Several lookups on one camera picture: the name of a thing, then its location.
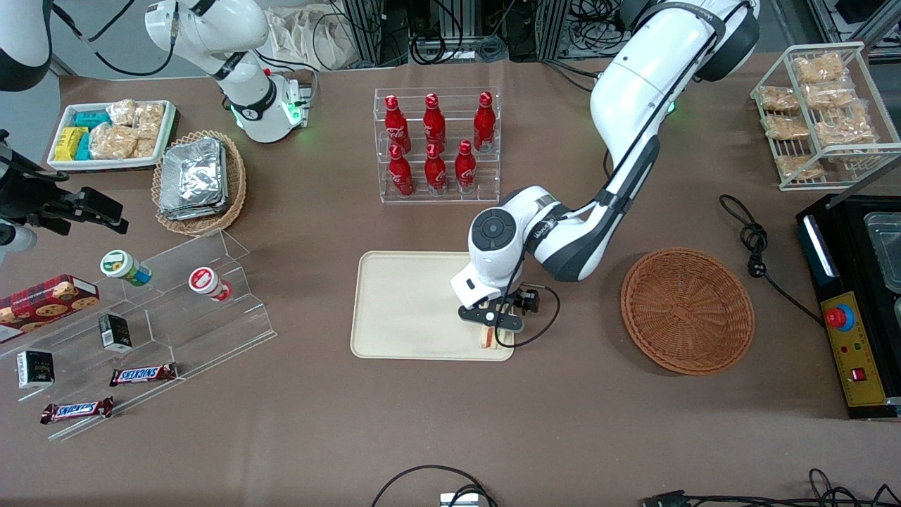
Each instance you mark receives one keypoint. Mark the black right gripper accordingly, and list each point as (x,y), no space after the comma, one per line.
(29,196)

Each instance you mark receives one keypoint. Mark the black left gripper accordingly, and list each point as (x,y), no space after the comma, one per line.
(512,301)

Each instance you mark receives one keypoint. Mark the triangular sandwich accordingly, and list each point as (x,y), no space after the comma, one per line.
(496,339)

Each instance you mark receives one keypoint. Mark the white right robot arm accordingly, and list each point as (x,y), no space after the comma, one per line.
(211,28)

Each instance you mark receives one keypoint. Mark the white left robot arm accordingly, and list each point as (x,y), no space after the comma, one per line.
(633,91)

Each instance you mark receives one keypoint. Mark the white rectangular snack tray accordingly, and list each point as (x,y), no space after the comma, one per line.
(63,164)

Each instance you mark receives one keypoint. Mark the cream plastic serving tray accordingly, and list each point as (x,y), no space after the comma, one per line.
(408,306)

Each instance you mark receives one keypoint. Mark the oval wicker basket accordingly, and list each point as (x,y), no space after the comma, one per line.
(236,176)

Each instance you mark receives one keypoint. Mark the round brown wicker basket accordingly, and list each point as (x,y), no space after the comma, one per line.
(686,310)

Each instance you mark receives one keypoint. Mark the green lid cup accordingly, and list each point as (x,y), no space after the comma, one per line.
(123,266)

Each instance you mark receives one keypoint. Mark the teal snack packet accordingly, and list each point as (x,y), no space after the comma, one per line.
(91,120)
(84,148)

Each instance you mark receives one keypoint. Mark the clear bag of crackers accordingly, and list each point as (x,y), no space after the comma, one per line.
(112,142)
(121,113)
(149,120)
(145,148)

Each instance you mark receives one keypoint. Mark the yellow snack packet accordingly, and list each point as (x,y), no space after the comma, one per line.
(69,144)

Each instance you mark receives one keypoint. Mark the stack of foil containers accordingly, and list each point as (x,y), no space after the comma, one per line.
(193,179)

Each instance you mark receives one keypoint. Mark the red cookie box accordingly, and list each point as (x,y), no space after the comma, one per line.
(42,306)

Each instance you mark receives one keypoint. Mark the red lid cup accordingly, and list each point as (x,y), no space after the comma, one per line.
(208,283)

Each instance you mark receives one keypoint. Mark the clear acrylic bottle rack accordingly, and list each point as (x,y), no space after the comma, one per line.
(450,199)

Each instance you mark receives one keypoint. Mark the clear acrylic step shelf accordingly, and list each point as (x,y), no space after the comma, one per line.
(176,331)

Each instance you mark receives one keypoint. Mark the red cola bottle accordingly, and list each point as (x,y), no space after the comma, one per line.
(436,172)
(396,127)
(401,176)
(484,127)
(465,171)
(434,123)

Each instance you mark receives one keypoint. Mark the snickers chocolate bar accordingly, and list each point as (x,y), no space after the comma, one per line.
(77,410)
(144,374)

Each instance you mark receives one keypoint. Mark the small black white box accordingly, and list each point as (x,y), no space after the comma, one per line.
(35,370)

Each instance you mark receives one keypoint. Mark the small grey device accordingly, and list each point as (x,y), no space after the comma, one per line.
(459,500)

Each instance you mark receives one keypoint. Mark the white cloth bag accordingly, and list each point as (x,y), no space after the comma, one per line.
(310,35)

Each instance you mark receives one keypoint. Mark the bagged fried snack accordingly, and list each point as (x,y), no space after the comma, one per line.
(829,95)
(799,167)
(785,127)
(845,128)
(820,68)
(778,98)

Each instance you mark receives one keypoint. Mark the red emergency stop button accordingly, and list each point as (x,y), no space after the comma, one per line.
(838,318)

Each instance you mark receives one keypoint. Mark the black appliance with yellow panel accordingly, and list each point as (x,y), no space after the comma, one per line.
(855,352)

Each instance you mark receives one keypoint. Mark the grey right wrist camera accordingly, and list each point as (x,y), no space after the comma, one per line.
(14,239)

